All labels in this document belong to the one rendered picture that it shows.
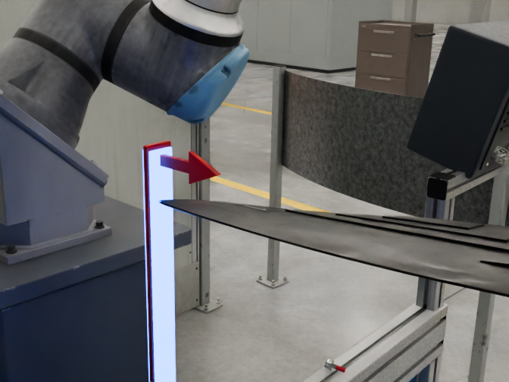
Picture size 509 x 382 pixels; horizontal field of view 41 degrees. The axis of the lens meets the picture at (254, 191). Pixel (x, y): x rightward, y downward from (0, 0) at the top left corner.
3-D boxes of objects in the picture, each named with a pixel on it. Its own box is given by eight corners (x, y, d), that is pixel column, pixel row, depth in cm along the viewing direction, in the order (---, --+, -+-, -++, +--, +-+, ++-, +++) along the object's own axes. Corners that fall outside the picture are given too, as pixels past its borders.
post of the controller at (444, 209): (434, 312, 98) (448, 180, 92) (415, 305, 100) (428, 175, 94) (443, 305, 100) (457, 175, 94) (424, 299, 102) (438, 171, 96)
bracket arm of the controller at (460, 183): (445, 201, 93) (448, 180, 92) (425, 197, 95) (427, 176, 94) (510, 168, 110) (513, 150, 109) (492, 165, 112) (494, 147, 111)
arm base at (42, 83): (-67, 75, 81) (-19, 9, 84) (18, 139, 94) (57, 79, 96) (10, 104, 73) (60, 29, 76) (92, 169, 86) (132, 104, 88)
